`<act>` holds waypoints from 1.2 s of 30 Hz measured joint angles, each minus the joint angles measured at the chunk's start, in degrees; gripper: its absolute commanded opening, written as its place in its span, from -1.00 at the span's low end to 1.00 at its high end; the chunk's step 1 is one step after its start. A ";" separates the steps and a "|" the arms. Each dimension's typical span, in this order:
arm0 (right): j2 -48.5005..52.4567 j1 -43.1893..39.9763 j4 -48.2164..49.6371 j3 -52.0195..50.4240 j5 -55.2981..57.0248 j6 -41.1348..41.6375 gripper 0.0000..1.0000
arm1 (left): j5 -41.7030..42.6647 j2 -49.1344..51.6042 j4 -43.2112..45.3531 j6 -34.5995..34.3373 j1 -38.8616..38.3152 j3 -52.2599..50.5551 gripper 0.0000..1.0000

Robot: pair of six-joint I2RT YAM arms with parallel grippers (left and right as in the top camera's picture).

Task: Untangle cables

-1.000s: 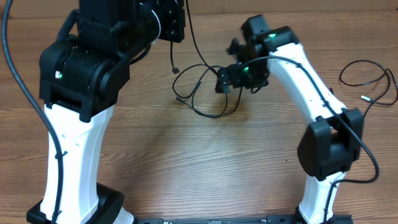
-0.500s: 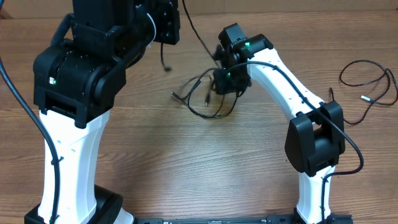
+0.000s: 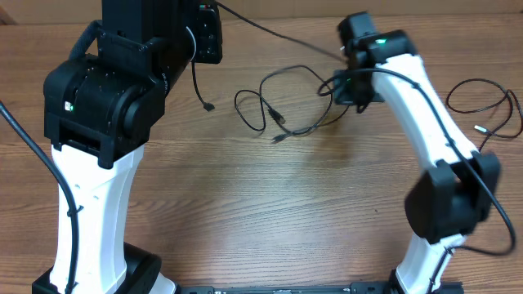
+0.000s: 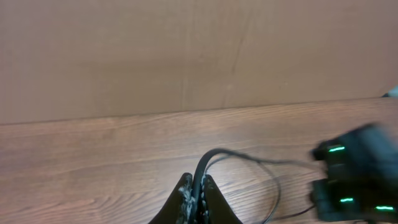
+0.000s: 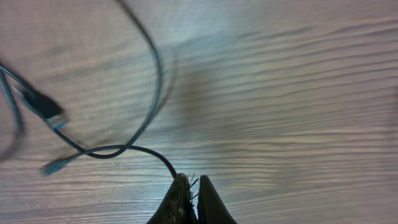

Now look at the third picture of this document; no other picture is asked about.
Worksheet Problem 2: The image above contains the thin black USB cable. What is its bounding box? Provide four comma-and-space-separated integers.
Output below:
445, 78, 523, 153

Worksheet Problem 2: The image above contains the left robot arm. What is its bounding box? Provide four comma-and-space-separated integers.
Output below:
32, 0, 222, 293

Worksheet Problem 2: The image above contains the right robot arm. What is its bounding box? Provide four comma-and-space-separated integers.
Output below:
333, 12, 501, 293

